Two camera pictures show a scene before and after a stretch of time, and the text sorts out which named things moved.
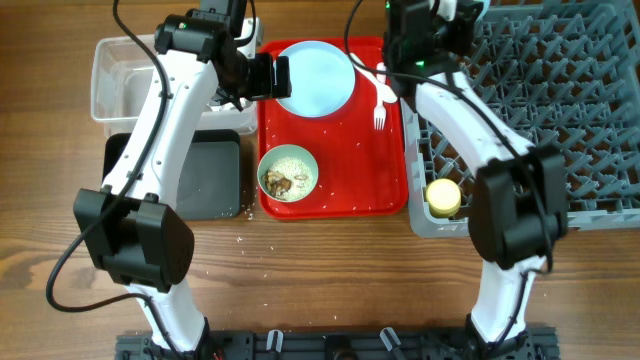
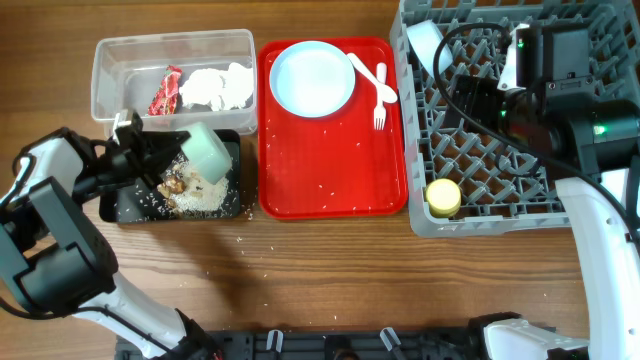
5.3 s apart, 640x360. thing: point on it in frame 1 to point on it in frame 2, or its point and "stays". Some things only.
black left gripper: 265,87 to 145,148
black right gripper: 452,31 to 457,116
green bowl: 287,173 to 207,151
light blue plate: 322,79 stays
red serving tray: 358,149 stays
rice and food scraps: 288,178 to 185,190
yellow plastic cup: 443,197 stays
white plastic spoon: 385,93 stays
